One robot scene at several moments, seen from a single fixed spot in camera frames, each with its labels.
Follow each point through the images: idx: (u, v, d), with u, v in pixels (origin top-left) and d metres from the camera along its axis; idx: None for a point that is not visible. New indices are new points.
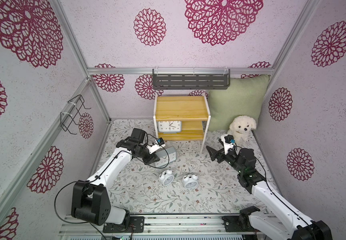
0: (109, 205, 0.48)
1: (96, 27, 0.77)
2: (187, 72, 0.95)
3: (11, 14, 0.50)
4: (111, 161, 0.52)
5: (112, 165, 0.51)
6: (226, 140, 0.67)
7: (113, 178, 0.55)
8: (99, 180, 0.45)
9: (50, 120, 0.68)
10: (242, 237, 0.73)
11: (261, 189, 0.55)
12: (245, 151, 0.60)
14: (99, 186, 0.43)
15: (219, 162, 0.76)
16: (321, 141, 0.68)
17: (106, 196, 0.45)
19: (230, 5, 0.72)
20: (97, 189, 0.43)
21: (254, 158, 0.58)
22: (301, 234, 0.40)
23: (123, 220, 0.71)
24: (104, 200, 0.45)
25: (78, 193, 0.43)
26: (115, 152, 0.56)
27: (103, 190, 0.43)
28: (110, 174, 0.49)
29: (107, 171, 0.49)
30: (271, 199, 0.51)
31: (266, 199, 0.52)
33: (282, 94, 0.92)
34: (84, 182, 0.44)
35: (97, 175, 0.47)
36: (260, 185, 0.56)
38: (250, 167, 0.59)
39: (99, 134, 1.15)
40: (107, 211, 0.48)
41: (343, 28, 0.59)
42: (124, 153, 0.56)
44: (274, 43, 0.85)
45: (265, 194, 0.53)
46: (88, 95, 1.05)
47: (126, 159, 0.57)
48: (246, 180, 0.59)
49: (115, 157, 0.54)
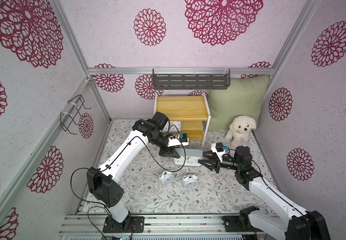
0: (122, 190, 0.50)
1: (96, 27, 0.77)
2: (187, 72, 0.95)
3: (11, 14, 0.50)
4: (123, 149, 0.49)
5: (123, 154, 0.48)
6: (219, 147, 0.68)
7: (124, 167, 0.50)
8: (109, 170, 0.45)
9: (50, 120, 0.68)
10: (242, 236, 0.73)
11: (257, 183, 0.56)
12: (240, 148, 0.62)
14: (107, 177, 0.44)
15: (217, 172, 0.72)
16: (321, 142, 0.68)
17: (116, 184, 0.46)
19: (230, 5, 0.72)
20: (105, 181, 0.43)
21: (250, 155, 0.60)
22: (296, 223, 0.41)
23: (123, 220, 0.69)
24: (114, 188, 0.46)
25: (90, 178, 0.44)
26: (130, 137, 0.51)
27: (111, 182, 0.43)
28: (120, 164, 0.47)
29: (118, 161, 0.47)
30: (267, 192, 0.53)
31: (263, 194, 0.53)
33: (282, 94, 0.92)
34: (96, 170, 0.45)
35: (107, 164, 0.46)
36: (256, 180, 0.58)
38: (246, 164, 0.61)
39: (99, 134, 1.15)
40: (120, 194, 0.50)
41: (343, 28, 0.59)
42: (138, 140, 0.51)
44: (274, 43, 0.86)
45: (261, 189, 0.54)
46: (88, 95, 1.05)
47: (138, 147, 0.52)
48: (243, 177, 0.61)
49: (128, 143, 0.50)
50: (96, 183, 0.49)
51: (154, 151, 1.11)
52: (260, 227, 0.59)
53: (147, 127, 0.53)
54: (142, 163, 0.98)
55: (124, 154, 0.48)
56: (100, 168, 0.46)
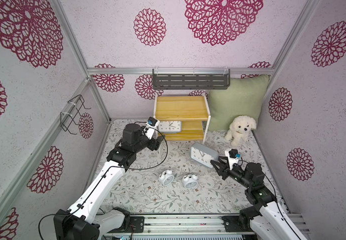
0: (98, 231, 0.46)
1: (96, 27, 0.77)
2: (187, 72, 0.95)
3: (11, 14, 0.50)
4: (96, 184, 0.45)
5: (98, 189, 0.45)
6: (231, 155, 0.70)
7: (100, 203, 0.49)
8: (81, 210, 0.41)
9: (50, 120, 0.68)
10: (242, 236, 0.73)
11: (272, 213, 0.52)
12: (253, 165, 0.58)
14: (80, 219, 0.39)
15: (223, 179, 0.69)
16: (321, 142, 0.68)
17: (90, 226, 0.41)
19: (230, 5, 0.72)
20: (77, 224, 0.38)
21: (262, 173, 0.55)
22: None
23: (122, 222, 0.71)
24: (88, 231, 0.41)
25: (59, 224, 0.39)
26: (105, 169, 0.49)
27: (84, 225, 0.38)
28: (95, 201, 0.43)
29: (91, 198, 0.43)
30: (283, 225, 0.49)
31: (275, 223, 0.51)
33: (282, 94, 0.92)
34: (66, 212, 0.40)
35: (79, 204, 0.42)
36: (270, 207, 0.53)
38: (259, 183, 0.56)
39: (99, 134, 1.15)
40: (95, 237, 0.45)
41: (342, 28, 0.59)
42: (113, 171, 0.49)
44: (274, 43, 0.85)
45: (275, 218, 0.51)
46: (88, 95, 1.05)
47: (114, 178, 0.50)
48: (255, 197, 0.56)
49: (103, 176, 0.47)
50: (66, 229, 0.43)
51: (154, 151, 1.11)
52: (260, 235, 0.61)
53: (123, 156, 0.52)
54: (142, 163, 0.98)
55: (98, 189, 0.45)
56: (71, 209, 0.41)
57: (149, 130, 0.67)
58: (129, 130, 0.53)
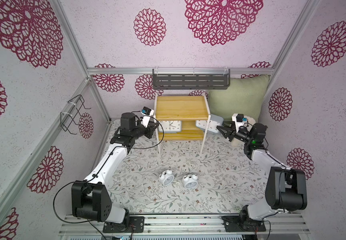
0: (110, 201, 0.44)
1: (96, 27, 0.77)
2: (187, 72, 0.95)
3: (12, 14, 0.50)
4: (105, 160, 0.51)
5: (109, 164, 0.50)
6: (238, 118, 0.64)
7: (111, 176, 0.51)
8: (97, 178, 0.45)
9: (50, 120, 0.68)
10: (242, 237, 0.73)
11: (259, 152, 0.63)
12: (258, 124, 0.67)
14: (98, 184, 0.44)
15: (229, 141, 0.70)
16: (321, 142, 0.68)
17: (107, 192, 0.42)
19: (230, 5, 0.72)
20: (96, 188, 0.42)
21: (264, 132, 0.64)
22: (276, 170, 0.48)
23: (123, 219, 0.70)
24: (105, 197, 0.45)
25: (77, 193, 0.43)
26: (110, 149, 0.55)
27: (103, 188, 0.43)
28: (107, 171, 0.49)
29: (104, 169, 0.48)
30: (263, 156, 0.59)
31: (261, 160, 0.59)
33: (282, 94, 0.92)
34: (82, 181, 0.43)
35: (94, 174, 0.46)
36: (258, 150, 0.65)
38: (259, 139, 0.67)
39: (99, 134, 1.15)
40: (109, 207, 0.48)
41: (343, 28, 0.59)
42: (119, 148, 0.56)
44: (274, 43, 0.86)
45: (261, 155, 0.60)
46: (88, 95, 1.05)
47: (120, 156, 0.56)
48: (249, 148, 0.68)
49: (110, 153, 0.53)
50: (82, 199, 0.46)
51: (154, 151, 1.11)
52: (257, 216, 0.60)
53: (124, 139, 0.59)
54: (142, 163, 0.98)
55: (108, 163, 0.50)
56: (86, 179, 0.45)
57: (143, 118, 0.75)
58: (127, 115, 0.61)
